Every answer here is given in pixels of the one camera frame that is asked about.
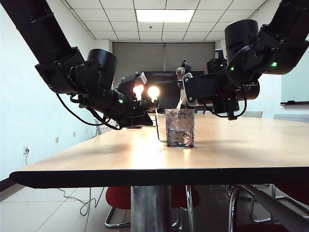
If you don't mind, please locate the black thermos cup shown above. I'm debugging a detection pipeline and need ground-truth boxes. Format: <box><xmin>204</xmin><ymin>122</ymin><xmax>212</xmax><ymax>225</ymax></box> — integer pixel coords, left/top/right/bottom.
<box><xmin>175</xmin><ymin>59</ymin><xmax>261</xmax><ymax>108</ymax></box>

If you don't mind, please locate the wall outlet with plug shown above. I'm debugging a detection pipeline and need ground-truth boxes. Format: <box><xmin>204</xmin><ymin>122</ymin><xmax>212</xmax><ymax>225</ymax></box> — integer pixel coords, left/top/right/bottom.
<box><xmin>23</xmin><ymin>146</ymin><xmax>30</xmax><ymax>167</ymax></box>

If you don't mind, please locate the grey roller blind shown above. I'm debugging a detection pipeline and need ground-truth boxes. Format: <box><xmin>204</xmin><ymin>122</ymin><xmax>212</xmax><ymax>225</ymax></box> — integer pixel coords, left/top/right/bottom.
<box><xmin>165</xmin><ymin>42</ymin><xmax>215</xmax><ymax>73</ymax></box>
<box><xmin>112</xmin><ymin>42</ymin><xmax>166</xmax><ymax>74</ymax></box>

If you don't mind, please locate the ceiling light panel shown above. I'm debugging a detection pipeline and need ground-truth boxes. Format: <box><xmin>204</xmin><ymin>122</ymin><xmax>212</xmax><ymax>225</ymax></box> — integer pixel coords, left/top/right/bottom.
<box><xmin>135</xmin><ymin>9</ymin><xmax>195</xmax><ymax>23</ymax></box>

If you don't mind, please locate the red chair with chrome frame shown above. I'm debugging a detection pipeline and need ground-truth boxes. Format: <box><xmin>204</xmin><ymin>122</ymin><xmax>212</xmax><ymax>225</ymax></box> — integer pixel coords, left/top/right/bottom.
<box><xmin>170</xmin><ymin>185</ymin><xmax>201</xmax><ymax>230</ymax></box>
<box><xmin>104</xmin><ymin>186</ymin><xmax>132</xmax><ymax>229</ymax></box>

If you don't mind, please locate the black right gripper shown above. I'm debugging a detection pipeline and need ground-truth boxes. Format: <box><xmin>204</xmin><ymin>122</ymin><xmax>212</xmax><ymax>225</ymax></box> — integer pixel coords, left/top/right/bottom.
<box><xmin>184</xmin><ymin>70</ymin><xmax>244</xmax><ymax>121</ymax></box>

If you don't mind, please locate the large black TV screen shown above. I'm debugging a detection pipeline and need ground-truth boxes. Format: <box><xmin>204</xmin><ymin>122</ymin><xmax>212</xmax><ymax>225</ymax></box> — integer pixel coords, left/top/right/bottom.
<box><xmin>140</xmin><ymin>71</ymin><xmax>205</xmax><ymax>109</ymax></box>

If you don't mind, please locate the small grey chair backrest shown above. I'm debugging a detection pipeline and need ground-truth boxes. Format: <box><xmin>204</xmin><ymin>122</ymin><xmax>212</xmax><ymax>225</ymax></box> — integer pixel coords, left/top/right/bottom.
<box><xmin>241</xmin><ymin>111</ymin><xmax>263</xmax><ymax>119</ymax></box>

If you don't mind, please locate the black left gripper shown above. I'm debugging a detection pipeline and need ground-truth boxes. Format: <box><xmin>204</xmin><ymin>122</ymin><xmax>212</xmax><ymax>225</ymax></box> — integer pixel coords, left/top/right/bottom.
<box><xmin>112</xmin><ymin>93</ymin><xmax>160</xmax><ymax>128</ymax></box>

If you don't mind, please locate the white perforated plastic chair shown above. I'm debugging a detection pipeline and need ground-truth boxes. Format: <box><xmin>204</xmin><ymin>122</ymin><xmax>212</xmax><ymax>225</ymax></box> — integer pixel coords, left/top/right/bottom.
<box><xmin>93</xmin><ymin>117</ymin><xmax>114</xmax><ymax>137</ymax></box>

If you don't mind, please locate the white gooseneck bulb lamp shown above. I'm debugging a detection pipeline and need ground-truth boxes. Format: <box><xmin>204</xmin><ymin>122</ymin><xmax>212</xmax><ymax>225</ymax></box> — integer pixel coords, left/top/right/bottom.
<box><xmin>147</xmin><ymin>86</ymin><xmax>161</xmax><ymax>116</ymax></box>
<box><xmin>132</xmin><ymin>84</ymin><xmax>145</xmax><ymax>106</ymax></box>

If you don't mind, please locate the metal table leg column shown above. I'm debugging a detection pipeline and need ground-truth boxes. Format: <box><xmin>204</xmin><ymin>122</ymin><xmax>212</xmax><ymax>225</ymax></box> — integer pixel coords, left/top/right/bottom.
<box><xmin>130</xmin><ymin>186</ymin><xmax>172</xmax><ymax>232</ymax></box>

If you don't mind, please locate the chrome tubular chair frame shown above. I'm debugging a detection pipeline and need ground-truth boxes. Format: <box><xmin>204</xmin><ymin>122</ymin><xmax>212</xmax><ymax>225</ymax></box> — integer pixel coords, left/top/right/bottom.
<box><xmin>226</xmin><ymin>185</ymin><xmax>309</xmax><ymax>232</ymax></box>

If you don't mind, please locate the clear textured glass mug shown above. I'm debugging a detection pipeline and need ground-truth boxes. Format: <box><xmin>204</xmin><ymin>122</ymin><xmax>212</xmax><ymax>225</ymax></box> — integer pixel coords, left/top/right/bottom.
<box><xmin>155</xmin><ymin>108</ymin><xmax>196</xmax><ymax>148</ymax></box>

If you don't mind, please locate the wide grey chair backrest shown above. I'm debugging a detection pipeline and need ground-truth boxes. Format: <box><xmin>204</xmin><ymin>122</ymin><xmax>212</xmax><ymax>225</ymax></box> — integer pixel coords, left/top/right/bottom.
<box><xmin>273</xmin><ymin>114</ymin><xmax>309</xmax><ymax>123</ymax></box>

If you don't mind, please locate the glass whiteboard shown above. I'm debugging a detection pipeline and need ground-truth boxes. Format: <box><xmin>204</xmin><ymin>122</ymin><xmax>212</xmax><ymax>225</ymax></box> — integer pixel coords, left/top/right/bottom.
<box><xmin>280</xmin><ymin>41</ymin><xmax>309</xmax><ymax>106</ymax></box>

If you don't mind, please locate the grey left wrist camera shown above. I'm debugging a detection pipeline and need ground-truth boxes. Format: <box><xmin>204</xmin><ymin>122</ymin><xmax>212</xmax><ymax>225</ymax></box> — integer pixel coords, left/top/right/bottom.
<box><xmin>134</xmin><ymin>71</ymin><xmax>148</xmax><ymax>86</ymax></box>

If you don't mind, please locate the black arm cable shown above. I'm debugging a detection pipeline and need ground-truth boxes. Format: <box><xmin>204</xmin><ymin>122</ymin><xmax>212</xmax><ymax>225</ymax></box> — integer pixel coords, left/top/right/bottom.
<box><xmin>55</xmin><ymin>93</ymin><xmax>123</xmax><ymax>131</ymax></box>
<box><xmin>199</xmin><ymin>45</ymin><xmax>256</xmax><ymax>118</ymax></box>

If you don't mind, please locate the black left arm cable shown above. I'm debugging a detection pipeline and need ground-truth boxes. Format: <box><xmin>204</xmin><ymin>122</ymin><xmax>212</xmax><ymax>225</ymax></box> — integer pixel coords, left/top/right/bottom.
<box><xmin>55</xmin><ymin>93</ymin><xmax>123</xmax><ymax>131</ymax></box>

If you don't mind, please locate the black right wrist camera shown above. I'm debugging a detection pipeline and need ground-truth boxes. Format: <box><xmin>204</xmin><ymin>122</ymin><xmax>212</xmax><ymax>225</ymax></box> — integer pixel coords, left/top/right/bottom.
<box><xmin>206</xmin><ymin>49</ymin><xmax>228</xmax><ymax>73</ymax></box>

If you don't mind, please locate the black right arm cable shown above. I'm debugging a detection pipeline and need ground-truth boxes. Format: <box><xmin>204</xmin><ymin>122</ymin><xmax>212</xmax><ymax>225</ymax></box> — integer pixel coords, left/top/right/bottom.
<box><xmin>199</xmin><ymin>45</ymin><xmax>256</xmax><ymax>118</ymax></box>

